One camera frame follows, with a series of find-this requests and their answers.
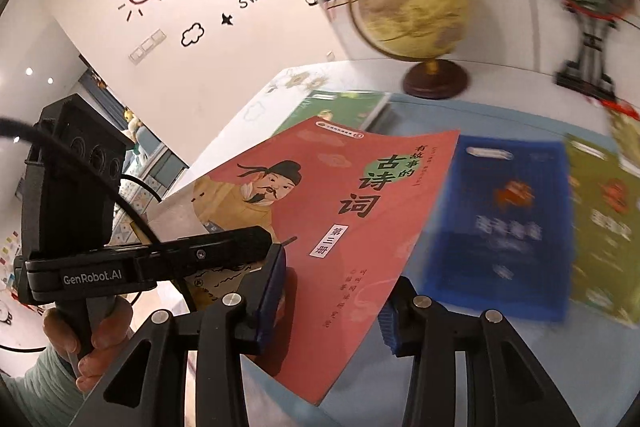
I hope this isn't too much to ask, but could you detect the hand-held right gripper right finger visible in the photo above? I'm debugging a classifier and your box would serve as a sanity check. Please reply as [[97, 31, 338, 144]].
[[379, 279, 583, 427]]

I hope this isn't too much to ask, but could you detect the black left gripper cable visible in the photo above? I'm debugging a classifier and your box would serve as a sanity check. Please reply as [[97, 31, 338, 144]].
[[0, 117, 201, 323]]

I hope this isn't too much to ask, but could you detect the round red ornament black stand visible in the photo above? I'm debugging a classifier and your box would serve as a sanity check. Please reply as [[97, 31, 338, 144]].
[[530, 0, 640, 102]]

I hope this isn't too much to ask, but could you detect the blue cabinet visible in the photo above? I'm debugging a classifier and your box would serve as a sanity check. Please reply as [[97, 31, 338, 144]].
[[77, 67, 191, 208]]

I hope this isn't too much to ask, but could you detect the blue table mat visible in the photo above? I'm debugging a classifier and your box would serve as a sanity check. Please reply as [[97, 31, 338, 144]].
[[240, 94, 640, 427]]

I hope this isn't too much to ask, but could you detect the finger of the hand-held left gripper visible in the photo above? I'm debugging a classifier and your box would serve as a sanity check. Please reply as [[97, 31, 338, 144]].
[[149, 226, 274, 284]]

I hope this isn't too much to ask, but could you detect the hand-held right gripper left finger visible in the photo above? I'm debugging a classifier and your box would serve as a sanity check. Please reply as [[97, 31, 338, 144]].
[[70, 243, 288, 427]]

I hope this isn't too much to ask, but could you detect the plush toy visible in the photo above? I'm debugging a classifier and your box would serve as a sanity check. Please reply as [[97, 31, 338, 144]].
[[122, 107, 146, 132]]

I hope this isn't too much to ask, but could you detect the white wall switch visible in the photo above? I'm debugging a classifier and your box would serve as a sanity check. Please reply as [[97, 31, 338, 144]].
[[127, 28, 167, 66]]

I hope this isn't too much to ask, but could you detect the red tassel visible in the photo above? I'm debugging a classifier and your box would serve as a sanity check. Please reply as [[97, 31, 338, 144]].
[[605, 99, 640, 118]]

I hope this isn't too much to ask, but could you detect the yellow desk globe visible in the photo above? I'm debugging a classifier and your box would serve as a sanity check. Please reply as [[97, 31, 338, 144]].
[[346, 0, 472, 100]]

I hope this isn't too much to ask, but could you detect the blue eagle book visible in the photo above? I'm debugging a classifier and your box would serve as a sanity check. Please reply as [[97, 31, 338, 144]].
[[417, 134, 573, 323]]

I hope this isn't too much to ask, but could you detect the green mantis book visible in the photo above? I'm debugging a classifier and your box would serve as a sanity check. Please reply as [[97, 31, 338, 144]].
[[272, 91, 393, 138]]

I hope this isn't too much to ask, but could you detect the person's left hand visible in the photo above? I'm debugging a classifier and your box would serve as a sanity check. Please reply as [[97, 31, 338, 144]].
[[42, 296, 134, 394]]

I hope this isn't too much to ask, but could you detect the person's left forearm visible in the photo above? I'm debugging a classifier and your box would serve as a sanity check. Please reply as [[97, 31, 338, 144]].
[[0, 347, 83, 427]]

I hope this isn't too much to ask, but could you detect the cloud wall decal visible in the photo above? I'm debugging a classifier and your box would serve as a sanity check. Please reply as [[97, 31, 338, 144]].
[[180, 23, 206, 48]]

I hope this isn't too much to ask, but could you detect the green beetle book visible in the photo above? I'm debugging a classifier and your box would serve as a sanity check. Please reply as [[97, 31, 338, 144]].
[[565, 134, 640, 325]]

